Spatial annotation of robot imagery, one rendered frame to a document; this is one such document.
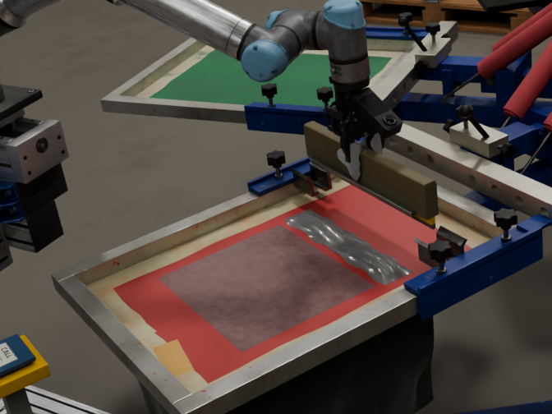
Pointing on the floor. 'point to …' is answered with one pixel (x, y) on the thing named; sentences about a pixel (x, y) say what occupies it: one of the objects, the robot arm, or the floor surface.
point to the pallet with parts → (432, 12)
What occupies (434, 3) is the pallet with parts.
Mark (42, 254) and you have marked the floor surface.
